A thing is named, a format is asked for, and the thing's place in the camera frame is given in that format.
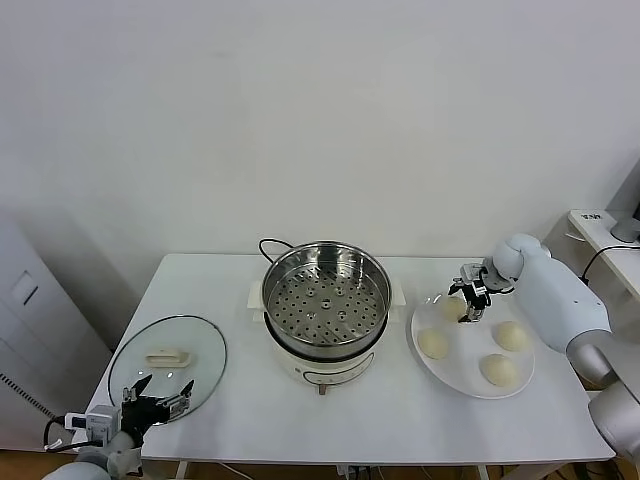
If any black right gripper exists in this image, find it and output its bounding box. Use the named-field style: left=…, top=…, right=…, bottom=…
left=447, top=278, right=494, bottom=324

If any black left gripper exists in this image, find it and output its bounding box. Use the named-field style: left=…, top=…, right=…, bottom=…
left=119, top=373, right=196, bottom=442

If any white steamed baozi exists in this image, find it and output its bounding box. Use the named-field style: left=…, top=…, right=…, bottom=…
left=416, top=328, right=450, bottom=360
left=439, top=295, right=469, bottom=324
left=478, top=353, right=519, bottom=388
left=493, top=320, right=530, bottom=353

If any round glass pot lid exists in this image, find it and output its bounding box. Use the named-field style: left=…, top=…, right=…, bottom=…
left=107, top=313, right=229, bottom=426

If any perforated steel steamer basket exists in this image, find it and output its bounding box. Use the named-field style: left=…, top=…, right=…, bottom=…
left=262, top=241, right=392, bottom=357

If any white round plate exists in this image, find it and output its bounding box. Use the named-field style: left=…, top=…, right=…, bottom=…
left=410, top=292, right=536, bottom=400

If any grey monitor stand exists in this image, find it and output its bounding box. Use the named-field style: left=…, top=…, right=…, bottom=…
left=610, top=215, right=640, bottom=244

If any grey monitor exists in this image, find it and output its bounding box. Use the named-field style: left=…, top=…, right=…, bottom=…
left=607, top=157, right=640, bottom=221

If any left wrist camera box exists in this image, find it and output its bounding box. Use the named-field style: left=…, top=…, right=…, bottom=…
left=64, top=404, right=122, bottom=446

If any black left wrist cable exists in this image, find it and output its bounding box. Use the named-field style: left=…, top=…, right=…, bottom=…
left=43, top=417, right=76, bottom=451

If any black cable with adapter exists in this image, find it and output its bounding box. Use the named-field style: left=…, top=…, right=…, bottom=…
left=579, top=243, right=640, bottom=286

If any black cooker power cable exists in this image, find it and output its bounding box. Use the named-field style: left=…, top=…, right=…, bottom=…
left=258, top=238, right=296, bottom=266

